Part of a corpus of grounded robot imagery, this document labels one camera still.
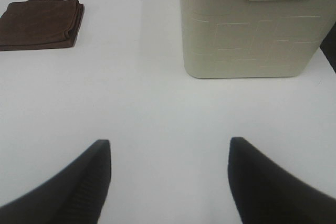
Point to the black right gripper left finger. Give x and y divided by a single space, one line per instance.
75 195

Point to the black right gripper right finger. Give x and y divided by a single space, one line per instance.
266 193

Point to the brown towel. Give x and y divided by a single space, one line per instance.
40 24

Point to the beige plastic storage bin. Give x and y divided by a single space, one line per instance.
252 38

